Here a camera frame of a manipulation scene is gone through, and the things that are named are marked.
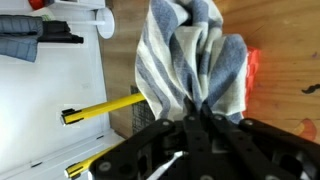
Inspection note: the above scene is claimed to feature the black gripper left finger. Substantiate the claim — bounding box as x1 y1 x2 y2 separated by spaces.
88 99 215 180

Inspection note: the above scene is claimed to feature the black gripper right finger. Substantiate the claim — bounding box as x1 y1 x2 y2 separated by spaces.
200 103 320 180

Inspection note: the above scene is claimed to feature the blue white striped towel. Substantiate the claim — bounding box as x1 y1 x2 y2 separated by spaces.
134 0 249 125

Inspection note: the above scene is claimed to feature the red woven basket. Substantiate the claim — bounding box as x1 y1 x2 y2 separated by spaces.
245 46 261 105

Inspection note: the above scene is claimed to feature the black mustache sticker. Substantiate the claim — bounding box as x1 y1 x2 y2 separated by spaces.
301 83 320 95

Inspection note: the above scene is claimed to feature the yellow pole black tip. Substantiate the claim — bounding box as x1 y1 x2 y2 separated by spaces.
59 92 147 127
63 143 125 180

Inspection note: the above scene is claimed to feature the black folded garment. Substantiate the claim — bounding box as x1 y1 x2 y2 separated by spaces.
37 20 85 45

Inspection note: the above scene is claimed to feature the grey quilted jacket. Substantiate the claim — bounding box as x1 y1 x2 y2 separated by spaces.
0 14 45 64

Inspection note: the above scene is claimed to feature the small red object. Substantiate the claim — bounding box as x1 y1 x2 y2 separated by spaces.
28 0 46 11

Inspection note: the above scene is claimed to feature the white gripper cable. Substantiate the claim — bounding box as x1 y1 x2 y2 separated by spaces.
146 150 188 180

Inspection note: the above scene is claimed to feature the dark wire mesh panel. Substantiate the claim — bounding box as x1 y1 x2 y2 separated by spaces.
129 84 156 136

